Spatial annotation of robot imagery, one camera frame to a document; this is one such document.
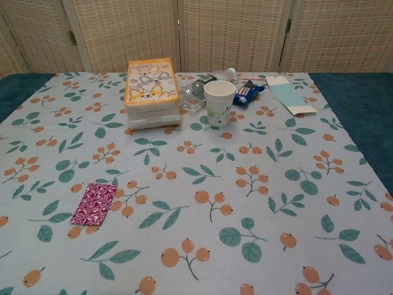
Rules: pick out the blue snack packet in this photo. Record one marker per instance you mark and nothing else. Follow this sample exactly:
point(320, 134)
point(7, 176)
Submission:
point(245, 93)

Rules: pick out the plain white tissue pack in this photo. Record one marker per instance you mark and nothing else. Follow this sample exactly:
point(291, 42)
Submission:
point(155, 121)

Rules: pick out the woven folding screen panel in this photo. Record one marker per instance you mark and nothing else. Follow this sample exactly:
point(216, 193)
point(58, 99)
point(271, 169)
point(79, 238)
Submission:
point(233, 30)
point(37, 30)
point(122, 30)
point(337, 30)

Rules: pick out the corgi print tissue pack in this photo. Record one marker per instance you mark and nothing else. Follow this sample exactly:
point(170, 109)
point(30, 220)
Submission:
point(152, 92)

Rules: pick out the clear plastic water bottle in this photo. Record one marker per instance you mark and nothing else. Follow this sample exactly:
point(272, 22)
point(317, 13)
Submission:
point(192, 92)

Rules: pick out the white paper cup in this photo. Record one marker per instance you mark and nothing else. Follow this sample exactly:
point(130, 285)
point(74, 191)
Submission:
point(219, 107)

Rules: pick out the floral berry leaf tablecloth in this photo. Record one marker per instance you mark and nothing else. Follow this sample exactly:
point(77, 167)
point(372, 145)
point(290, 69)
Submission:
point(196, 184)

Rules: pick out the magenta patterned packet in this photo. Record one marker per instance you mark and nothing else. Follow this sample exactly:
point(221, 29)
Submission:
point(93, 204)

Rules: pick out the white light blue paper card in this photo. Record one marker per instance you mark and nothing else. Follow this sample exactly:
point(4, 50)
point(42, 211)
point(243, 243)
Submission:
point(288, 95)

